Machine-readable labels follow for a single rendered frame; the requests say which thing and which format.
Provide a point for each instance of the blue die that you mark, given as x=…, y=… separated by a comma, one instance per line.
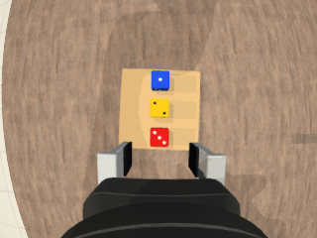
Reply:
x=160, y=80

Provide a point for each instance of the tan flat mat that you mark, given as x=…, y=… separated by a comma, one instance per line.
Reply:
x=184, y=101

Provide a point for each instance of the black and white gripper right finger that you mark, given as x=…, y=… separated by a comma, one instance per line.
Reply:
x=205, y=164

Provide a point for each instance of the red die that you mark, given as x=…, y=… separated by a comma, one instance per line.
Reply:
x=159, y=137

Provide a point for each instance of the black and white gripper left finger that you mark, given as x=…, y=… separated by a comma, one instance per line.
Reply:
x=115, y=163

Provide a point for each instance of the yellow die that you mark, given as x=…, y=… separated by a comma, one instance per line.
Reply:
x=159, y=108

